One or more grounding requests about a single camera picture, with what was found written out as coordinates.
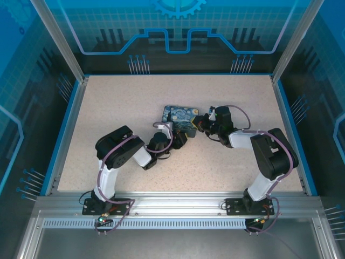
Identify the starry night painted tin box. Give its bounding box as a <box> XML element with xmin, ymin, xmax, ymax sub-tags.
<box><xmin>161</xmin><ymin>104</ymin><xmax>201</xmax><ymax>138</ymax></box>

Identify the black base plate left arm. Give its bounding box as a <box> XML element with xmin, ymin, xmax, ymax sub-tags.
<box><xmin>82</xmin><ymin>197</ymin><xmax>133</xmax><ymax>216</ymax></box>

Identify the black base plate right arm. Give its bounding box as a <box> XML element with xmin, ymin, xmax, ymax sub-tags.
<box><xmin>225</xmin><ymin>197</ymin><xmax>278</xmax><ymax>216</ymax></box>

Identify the connector with green red lights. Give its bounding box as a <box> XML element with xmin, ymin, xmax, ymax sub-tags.
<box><xmin>97</xmin><ymin>213</ymin><xmax>112</xmax><ymax>226</ymax></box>
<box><xmin>250</xmin><ymin>215</ymin><xmax>270</xmax><ymax>226</ymax></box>

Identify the aluminium mounting rail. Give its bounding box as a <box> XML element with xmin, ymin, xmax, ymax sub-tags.
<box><xmin>34</xmin><ymin>190</ymin><xmax>324</xmax><ymax>217</ymax></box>

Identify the aluminium side rail blue edge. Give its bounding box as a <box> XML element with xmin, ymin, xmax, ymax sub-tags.
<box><xmin>44</xmin><ymin>77</ymin><xmax>89</xmax><ymax>196</ymax></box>
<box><xmin>270</xmin><ymin>75</ymin><xmax>319</xmax><ymax>196</ymax></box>

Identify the slotted grey cable duct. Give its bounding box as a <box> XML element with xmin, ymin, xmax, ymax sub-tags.
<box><xmin>42</xmin><ymin>217</ymin><xmax>270</xmax><ymax>230</ymax></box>

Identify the aluminium frame post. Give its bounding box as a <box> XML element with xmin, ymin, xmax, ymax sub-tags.
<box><xmin>271</xmin><ymin>0</ymin><xmax>319</xmax><ymax>83</ymax></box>
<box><xmin>30</xmin><ymin>0</ymin><xmax>89</xmax><ymax>83</ymax></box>

